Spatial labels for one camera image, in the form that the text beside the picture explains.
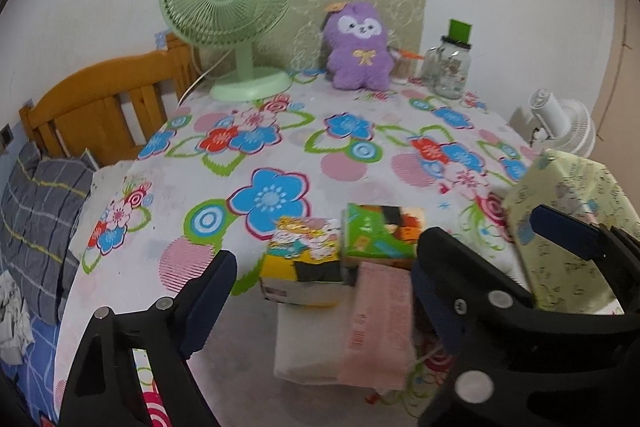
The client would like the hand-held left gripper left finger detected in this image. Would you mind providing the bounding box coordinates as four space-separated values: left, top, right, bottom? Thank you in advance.
59 249 238 427

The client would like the yellow patterned storage bag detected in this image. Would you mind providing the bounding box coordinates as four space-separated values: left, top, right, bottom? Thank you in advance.
502 148 640 315

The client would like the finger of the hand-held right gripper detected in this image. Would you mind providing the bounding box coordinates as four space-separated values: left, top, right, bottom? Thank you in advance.
530 204 640 303

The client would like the purple plush toy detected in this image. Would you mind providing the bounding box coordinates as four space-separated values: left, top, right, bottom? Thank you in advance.
320 2 396 90

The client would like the white fan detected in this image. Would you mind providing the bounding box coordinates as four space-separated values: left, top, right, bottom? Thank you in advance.
507 89 596 156

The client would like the grey plaid pillow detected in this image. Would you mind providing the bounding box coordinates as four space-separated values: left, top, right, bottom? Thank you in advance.
0 142 98 325

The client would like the patterned cardboard panel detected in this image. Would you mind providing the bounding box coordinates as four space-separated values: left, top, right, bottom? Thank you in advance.
287 0 430 80

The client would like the pink towel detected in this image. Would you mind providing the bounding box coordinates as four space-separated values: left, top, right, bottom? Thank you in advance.
336 261 417 390

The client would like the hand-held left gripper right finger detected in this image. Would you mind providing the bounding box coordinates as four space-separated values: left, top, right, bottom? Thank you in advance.
410 227 640 427

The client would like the green tissue pack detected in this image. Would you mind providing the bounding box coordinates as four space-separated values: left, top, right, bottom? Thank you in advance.
341 203 426 270

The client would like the large white tissue pack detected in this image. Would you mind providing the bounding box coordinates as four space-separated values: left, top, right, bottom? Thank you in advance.
273 294 416 383

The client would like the white fan cable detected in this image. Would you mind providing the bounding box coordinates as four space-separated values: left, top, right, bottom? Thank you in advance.
177 51 233 102

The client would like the cotton swab container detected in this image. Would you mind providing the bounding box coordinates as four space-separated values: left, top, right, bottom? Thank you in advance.
392 47 426 80

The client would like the blue bedsheet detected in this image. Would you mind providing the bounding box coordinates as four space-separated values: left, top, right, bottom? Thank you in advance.
0 312 66 423

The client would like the wooden bed headboard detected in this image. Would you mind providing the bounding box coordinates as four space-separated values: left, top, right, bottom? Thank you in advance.
19 33 203 168

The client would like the yellow cartoon tissue pack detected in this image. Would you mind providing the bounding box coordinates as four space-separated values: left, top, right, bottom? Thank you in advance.
259 216 346 308

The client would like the glass jar with green lid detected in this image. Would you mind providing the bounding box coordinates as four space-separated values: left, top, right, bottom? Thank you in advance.
421 19 473 100

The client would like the white crumpled cloth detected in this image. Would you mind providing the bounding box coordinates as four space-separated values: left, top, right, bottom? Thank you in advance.
0 272 33 365

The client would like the floral tablecloth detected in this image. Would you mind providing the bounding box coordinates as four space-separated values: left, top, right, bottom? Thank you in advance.
52 69 551 427

